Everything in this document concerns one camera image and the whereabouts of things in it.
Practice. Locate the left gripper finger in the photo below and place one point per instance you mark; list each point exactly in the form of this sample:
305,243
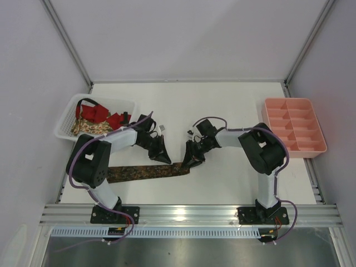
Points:
163,149
163,158

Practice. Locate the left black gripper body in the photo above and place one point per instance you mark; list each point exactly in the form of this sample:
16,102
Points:
155,147

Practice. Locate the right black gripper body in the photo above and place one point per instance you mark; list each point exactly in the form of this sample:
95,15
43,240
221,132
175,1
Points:
197,149

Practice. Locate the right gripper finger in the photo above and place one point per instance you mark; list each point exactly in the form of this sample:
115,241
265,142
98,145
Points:
188,156
193,163

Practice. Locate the dark brown patterned tie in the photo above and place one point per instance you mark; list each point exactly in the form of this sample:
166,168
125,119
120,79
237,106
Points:
134,173

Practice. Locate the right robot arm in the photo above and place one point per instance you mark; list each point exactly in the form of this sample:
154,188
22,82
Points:
265,152

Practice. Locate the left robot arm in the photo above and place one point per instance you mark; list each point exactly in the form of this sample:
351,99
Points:
87,167

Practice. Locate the red tie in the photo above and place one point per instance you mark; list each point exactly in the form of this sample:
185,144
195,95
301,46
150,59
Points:
98,113

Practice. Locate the beige floral tie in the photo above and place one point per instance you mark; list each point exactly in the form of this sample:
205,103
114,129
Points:
88,127

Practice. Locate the white plastic basket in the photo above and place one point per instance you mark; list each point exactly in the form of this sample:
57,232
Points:
112,103

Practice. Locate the pink divided organizer tray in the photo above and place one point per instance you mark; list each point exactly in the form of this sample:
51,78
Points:
294,121

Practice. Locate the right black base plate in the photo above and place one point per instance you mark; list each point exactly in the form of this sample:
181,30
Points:
252,215

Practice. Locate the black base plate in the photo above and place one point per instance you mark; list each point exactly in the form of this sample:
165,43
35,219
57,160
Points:
252,215
102,216

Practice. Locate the white slotted cable duct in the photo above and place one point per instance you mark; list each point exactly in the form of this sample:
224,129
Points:
96,232

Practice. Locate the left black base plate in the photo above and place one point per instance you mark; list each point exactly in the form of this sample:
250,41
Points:
102,216

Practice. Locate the left aluminium frame post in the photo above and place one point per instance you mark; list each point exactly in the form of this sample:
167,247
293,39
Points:
60,29

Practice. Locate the aluminium frame post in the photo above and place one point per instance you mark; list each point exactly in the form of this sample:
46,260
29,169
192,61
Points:
311,37
60,29

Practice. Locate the aluminium mounting rail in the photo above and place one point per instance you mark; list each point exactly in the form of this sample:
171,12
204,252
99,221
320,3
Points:
192,215

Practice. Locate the right aluminium frame post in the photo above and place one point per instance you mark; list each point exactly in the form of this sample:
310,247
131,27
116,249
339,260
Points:
311,37

